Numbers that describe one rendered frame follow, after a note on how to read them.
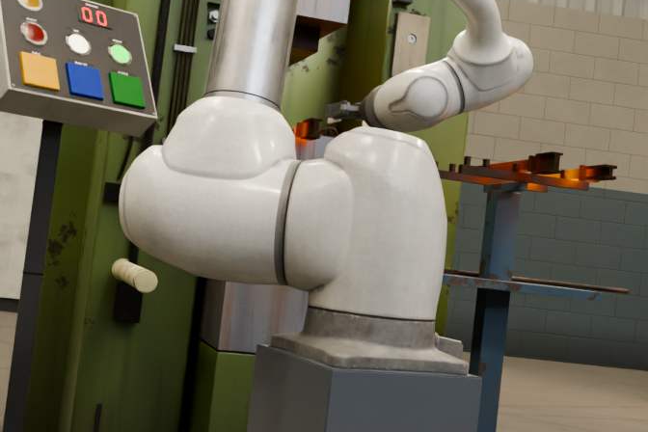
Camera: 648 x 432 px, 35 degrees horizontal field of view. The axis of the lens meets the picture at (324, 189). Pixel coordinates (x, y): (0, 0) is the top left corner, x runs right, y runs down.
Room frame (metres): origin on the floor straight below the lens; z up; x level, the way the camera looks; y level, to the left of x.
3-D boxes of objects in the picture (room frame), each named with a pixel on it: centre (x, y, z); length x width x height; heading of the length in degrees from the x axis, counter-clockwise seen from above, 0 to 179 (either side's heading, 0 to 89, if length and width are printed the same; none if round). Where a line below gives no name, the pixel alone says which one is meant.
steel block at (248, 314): (2.64, 0.10, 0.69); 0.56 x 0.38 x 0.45; 17
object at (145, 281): (2.22, 0.39, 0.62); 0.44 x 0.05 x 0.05; 17
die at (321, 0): (2.61, 0.15, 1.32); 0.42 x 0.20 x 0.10; 17
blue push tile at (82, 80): (2.07, 0.51, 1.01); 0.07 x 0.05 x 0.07; 132
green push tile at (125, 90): (2.14, 0.44, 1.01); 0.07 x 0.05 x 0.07; 132
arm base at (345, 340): (1.23, -0.09, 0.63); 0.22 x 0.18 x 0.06; 117
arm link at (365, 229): (1.23, -0.06, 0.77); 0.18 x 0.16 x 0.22; 80
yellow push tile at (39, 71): (2.01, 0.59, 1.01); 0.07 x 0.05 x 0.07; 132
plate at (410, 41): (2.62, -0.18, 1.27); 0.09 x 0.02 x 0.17; 107
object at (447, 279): (2.42, -0.43, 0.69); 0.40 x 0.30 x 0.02; 104
